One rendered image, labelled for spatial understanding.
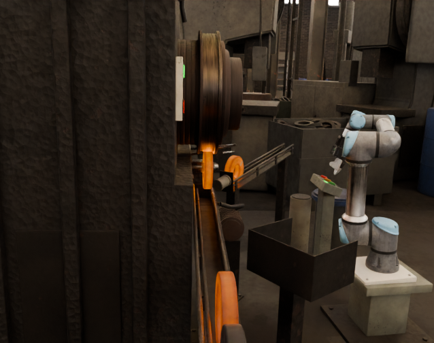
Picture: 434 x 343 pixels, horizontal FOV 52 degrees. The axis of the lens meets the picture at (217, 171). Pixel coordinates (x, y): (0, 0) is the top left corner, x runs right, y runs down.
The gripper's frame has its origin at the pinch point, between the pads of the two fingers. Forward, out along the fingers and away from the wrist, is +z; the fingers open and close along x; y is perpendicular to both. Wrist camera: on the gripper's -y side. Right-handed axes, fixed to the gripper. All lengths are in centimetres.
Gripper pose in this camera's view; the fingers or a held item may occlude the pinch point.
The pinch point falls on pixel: (336, 173)
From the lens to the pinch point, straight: 258.1
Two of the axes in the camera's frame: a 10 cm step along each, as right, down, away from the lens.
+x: 0.7, 2.3, -9.7
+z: -3.7, 9.1, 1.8
